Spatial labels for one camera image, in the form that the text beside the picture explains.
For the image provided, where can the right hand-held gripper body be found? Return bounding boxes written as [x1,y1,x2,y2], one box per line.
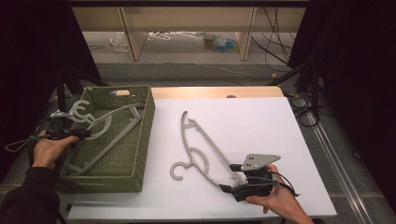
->
[231,153,281,203]

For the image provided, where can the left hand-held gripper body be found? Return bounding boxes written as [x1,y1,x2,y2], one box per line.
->
[44,109,79,141]

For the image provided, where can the green woven storage basket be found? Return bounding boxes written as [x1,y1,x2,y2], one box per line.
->
[55,85,156,194]

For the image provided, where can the person's left hand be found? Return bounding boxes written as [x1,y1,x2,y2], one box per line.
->
[32,130,80,171]

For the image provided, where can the person's right hand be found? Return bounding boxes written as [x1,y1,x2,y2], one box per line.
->
[245,163,307,220]

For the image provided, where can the black tripod stand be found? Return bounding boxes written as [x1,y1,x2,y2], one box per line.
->
[267,62,322,121]
[55,64,109,125]

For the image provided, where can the white table mat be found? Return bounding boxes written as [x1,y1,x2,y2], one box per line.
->
[66,97,338,220]

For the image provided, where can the black curtain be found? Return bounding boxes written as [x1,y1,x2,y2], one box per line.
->
[288,0,396,214]
[0,0,102,185]

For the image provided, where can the light wooden table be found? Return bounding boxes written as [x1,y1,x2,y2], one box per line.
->
[150,86,285,100]

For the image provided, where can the clear plastic bag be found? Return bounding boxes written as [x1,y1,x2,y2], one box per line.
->
[109,31,129,53]

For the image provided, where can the colourful plastic toys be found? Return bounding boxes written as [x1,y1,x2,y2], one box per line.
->
[203,32,239,53]

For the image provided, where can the white hangers on floor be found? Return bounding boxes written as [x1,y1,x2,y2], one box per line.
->
[148,30,205,41]

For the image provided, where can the beige wooden shelf unit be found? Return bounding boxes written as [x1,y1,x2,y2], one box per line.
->
[71,7,307,62]

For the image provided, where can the right hand-held gripper cable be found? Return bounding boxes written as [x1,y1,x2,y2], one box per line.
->
[273,172,302,199]

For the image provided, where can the hand-held gripper cable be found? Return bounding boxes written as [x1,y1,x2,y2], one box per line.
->
[4,133,49,154]
[273,172,302,199]

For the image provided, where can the left hand-held gripper cable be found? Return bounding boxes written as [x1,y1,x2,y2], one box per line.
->
[4,133,49,154]

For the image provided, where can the coiled black floor cables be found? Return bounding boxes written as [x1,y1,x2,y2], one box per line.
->
[288,92,336,128]

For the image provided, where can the thin beige floor cable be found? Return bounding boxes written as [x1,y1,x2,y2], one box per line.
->
[192,63,273,79]

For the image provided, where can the hanging black cables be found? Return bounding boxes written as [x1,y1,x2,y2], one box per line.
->
[250,7,297,64]

